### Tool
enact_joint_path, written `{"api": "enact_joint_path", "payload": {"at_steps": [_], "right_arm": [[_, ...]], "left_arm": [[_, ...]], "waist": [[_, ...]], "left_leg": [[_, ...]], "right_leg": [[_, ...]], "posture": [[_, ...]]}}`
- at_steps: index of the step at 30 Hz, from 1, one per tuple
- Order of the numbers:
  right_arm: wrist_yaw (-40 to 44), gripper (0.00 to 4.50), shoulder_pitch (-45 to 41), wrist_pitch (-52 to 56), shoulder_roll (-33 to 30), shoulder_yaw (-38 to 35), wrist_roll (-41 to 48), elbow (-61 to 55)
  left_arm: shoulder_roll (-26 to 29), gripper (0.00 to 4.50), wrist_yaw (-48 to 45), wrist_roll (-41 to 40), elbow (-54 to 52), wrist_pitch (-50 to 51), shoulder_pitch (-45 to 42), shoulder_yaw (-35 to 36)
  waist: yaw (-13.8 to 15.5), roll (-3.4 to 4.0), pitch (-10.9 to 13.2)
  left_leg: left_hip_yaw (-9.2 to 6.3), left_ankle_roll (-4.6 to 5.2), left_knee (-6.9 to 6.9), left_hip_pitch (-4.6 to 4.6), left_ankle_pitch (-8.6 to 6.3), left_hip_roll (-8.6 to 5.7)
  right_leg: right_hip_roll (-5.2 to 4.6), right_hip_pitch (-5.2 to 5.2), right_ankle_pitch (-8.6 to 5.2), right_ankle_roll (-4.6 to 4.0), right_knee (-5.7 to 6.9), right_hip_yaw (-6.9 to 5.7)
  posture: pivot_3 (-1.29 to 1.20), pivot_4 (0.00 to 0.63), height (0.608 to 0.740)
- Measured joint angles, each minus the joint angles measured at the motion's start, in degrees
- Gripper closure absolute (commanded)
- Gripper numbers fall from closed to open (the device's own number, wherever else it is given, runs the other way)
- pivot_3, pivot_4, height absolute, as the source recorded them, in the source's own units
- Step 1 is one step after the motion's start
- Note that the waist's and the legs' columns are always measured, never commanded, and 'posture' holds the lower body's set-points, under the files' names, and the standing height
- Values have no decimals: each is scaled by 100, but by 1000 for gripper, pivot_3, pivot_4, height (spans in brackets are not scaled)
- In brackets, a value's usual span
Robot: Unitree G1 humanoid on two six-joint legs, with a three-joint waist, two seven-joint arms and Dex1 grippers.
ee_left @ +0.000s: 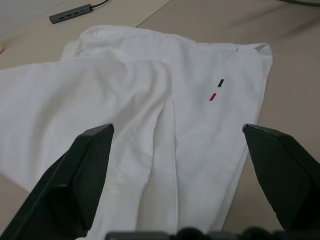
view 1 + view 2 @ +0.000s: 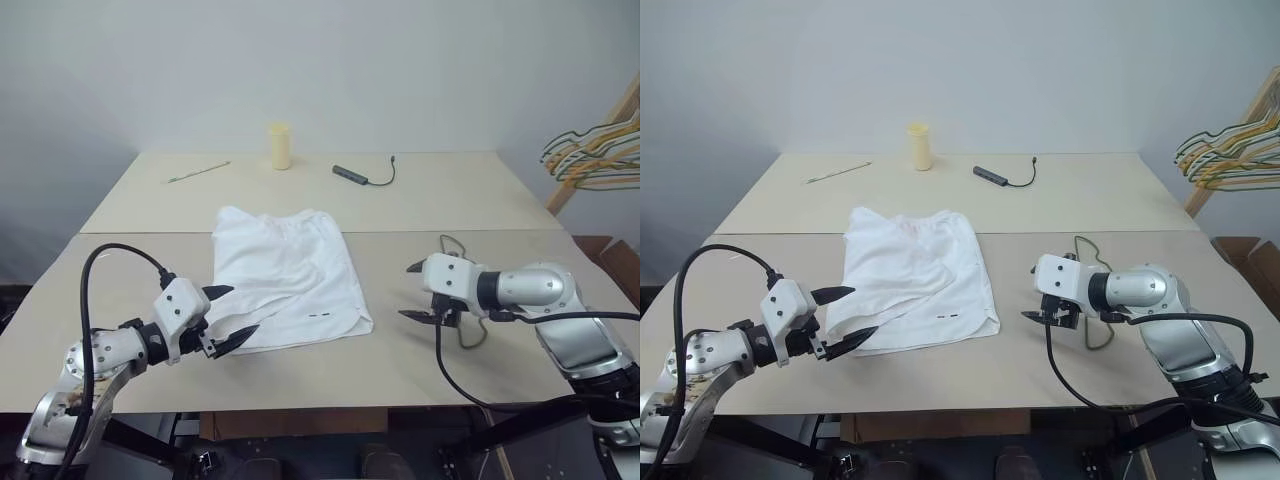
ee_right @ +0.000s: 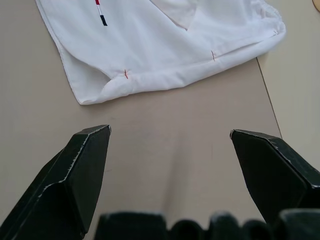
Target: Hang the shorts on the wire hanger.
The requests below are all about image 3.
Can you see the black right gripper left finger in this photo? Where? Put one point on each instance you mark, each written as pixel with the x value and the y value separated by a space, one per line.
pixel 62 187

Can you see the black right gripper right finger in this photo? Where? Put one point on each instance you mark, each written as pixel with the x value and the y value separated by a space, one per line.
pixel 275 175

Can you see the white t-shirt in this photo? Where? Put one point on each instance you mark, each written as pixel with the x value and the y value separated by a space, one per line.
pixel 150 50

